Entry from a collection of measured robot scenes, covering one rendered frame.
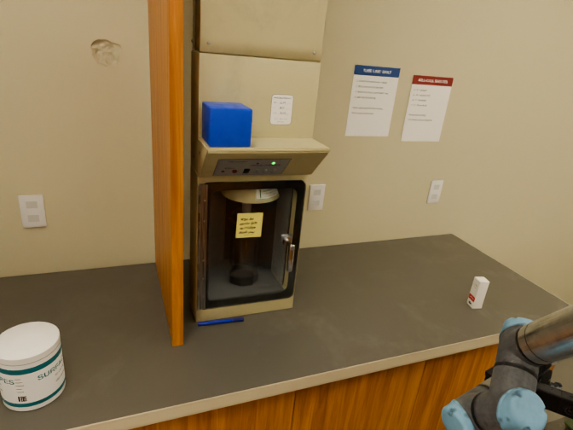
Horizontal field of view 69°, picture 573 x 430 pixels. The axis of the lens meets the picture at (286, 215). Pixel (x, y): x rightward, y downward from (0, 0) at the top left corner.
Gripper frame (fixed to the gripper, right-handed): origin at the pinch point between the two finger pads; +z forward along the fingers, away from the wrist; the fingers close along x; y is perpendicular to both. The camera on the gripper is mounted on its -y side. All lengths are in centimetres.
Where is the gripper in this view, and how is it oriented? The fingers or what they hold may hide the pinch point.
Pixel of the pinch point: (570, 361)
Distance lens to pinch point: 120.6
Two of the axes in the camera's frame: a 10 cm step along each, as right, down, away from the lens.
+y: -4.8, -3.2, 8.2
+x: 0.8, 9.1, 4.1
